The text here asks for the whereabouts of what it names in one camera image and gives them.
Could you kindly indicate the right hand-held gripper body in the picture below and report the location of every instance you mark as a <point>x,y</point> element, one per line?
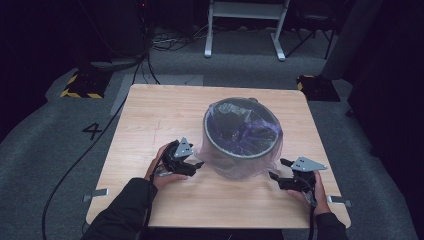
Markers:
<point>301,181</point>

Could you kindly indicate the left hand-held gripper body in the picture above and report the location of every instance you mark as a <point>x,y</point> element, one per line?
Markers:
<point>176,155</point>

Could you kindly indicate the grey bin with plastic bag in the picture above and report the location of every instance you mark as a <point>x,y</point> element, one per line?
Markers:
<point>206,156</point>

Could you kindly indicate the grey round trash bin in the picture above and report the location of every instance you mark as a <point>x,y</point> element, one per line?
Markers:
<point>240,160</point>

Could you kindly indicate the person's right hand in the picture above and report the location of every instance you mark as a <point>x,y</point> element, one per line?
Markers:
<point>321,200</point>

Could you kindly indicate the person's left hand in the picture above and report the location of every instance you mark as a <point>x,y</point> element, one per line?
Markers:
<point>156,178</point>

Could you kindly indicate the person's lap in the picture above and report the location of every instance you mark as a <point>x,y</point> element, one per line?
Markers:
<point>213,234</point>

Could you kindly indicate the black yellow-striped floor base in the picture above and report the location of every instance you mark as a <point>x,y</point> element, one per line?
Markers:
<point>85,85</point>
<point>318,88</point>

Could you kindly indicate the grey column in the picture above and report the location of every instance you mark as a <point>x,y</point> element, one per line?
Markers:
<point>350,40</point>

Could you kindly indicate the dark cabinet with red light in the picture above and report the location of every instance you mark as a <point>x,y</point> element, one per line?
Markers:
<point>116,30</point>

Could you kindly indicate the black tripod stand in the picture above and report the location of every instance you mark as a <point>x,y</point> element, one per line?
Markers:
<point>313,20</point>

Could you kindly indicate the white metal stand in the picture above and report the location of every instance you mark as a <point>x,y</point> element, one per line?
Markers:
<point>246,10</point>

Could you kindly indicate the grey metal table bracket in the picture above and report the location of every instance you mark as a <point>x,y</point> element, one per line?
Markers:
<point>98,193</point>
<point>340,200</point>

